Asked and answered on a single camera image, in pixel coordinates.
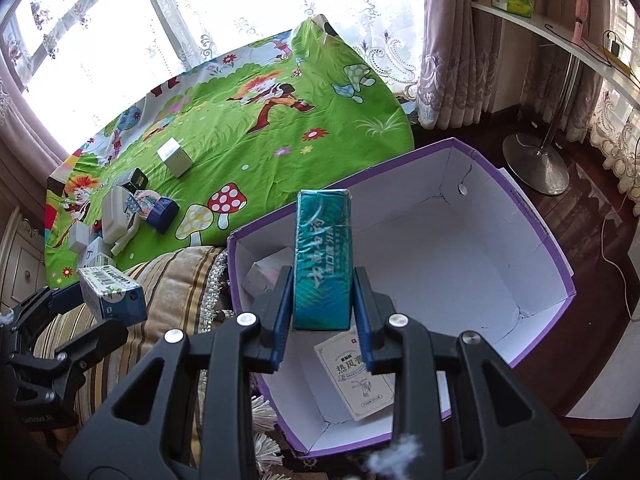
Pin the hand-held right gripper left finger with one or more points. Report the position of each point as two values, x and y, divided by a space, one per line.
280 310

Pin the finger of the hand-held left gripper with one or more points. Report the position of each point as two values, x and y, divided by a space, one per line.
62 296
85 355

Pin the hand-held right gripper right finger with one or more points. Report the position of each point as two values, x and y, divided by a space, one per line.
362 320

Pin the small grey box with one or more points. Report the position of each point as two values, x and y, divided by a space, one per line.
262 277

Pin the blue and white carton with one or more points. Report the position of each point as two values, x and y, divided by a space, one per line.
112 292

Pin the teal rectangular box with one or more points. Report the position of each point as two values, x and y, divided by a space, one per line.
322 260

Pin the cream medicine box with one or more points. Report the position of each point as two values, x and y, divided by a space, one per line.
345 390

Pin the purple cardboard box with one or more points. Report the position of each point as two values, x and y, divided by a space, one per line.
450 240

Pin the red and blue toy truck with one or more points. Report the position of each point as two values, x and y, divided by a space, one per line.
162 215

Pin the white cube box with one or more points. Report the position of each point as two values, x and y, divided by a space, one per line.
175 157

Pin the cream carved cabinet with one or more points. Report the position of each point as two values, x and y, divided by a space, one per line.
22 265

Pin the white lettered box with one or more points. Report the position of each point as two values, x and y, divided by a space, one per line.
96 255

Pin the small plain white box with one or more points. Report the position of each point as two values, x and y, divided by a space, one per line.
79 237

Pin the large white logo box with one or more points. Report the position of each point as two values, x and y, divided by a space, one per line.
116 212

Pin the striped fringed cushion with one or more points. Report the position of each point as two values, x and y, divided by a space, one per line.
175 285

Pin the black box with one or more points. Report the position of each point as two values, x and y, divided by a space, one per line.
134 180

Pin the green cartoon printed blanket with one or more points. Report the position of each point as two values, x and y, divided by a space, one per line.
280 160

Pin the pink side curtain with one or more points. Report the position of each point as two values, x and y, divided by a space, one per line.
25 150

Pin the white desk with metal stand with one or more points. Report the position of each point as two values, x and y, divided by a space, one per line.
537 160

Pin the pink embroidered curtain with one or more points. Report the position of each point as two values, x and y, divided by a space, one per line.
465 35

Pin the cream lace curtain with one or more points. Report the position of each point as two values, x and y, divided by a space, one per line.
617 125

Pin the green tissue pack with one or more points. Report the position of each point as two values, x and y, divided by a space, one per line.
512 2

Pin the black charger on yellow pad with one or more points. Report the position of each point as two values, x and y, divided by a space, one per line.
615 50

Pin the pink handheld item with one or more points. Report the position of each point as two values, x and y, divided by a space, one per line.
580 20

